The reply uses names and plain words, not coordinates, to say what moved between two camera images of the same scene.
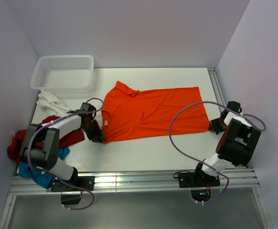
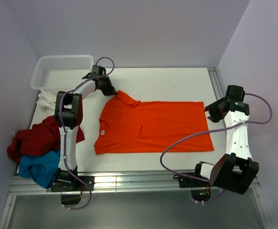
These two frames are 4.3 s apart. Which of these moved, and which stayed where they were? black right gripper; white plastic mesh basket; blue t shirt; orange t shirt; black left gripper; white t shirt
Moved: black right gripper; orange t shirt; black left gripper
Stayed: white plastic mesh basket; blue t shirt; white t shirt
